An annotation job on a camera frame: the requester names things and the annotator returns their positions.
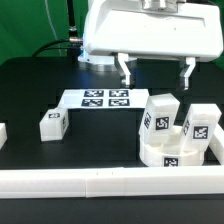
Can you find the white marker sheet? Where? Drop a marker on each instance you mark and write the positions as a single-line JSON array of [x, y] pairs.
[[103, 98]]

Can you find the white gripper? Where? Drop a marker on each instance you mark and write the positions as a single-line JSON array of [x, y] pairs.
[[125, 26]]

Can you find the white U-shaped fence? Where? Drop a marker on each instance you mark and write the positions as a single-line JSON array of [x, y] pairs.
[[104, 182]]

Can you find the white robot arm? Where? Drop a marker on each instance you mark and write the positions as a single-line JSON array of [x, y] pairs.
[[104, 62]]

